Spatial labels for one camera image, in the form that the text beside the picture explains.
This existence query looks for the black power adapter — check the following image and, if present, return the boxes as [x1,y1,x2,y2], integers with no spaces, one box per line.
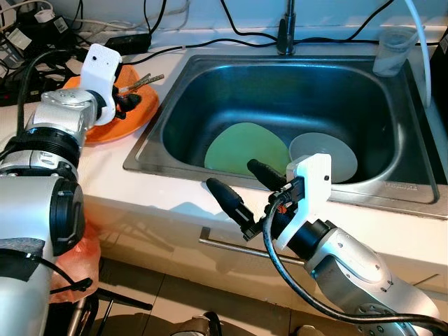
[105,31,153,57]

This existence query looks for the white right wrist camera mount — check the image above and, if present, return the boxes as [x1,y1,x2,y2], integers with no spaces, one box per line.
[272,153,333,251]

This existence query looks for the dark metal faucet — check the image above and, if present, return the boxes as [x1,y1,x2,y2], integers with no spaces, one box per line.
[276,0,297,57]

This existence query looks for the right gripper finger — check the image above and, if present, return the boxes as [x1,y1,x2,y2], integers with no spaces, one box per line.
[206,178,257,233]
[246,160,288,191]

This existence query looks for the long metal drawer handle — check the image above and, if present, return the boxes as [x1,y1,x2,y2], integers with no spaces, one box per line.
[198,226,309,267]

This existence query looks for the grey bowl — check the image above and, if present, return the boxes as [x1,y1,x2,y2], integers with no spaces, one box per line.
[288,132,359,185]

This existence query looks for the orange plastic plate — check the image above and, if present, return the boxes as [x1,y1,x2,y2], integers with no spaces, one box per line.
[63,66,160,145]

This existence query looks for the black counter cable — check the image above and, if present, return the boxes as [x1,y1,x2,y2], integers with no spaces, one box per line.
[122,35,424,67]

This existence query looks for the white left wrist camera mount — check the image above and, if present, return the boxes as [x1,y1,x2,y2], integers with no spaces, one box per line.
[83,44,124,127]

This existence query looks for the clear plastic cup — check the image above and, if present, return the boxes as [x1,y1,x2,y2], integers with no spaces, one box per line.
[373,27,419,78]

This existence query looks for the black charger pile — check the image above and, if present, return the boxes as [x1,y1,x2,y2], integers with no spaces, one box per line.
[0,0,79,95]

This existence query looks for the green plate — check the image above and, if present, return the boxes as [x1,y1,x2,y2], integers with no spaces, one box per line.
[204,122,291,176]

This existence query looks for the black draped wall cable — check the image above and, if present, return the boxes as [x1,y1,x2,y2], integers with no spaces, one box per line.
[220,0,396,41]

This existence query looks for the stainless steel sink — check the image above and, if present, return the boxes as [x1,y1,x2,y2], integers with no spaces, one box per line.
[123,48,448,220]

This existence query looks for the white hose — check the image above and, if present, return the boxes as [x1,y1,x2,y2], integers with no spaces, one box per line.
[402,0,433,109]

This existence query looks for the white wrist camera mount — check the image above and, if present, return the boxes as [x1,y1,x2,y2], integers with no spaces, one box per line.
[272,153,333,251]
[83,44,124,127]

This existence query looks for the white kitchen cabinet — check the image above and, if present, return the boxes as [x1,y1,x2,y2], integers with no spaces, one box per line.
[84,199,448,316]

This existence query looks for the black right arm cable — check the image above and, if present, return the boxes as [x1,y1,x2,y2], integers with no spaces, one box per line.
[262,192,448,335]

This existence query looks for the red plastic bag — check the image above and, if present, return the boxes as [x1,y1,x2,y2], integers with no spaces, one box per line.
[49,220,104,305]

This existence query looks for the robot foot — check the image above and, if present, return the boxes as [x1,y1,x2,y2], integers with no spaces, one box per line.
[171,311,223,336]
[288,321,324,336]

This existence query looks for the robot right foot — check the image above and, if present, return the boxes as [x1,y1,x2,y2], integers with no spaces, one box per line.
[288,321,324,336]

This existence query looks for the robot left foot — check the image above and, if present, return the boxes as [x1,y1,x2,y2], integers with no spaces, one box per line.
[171,311,223,336]

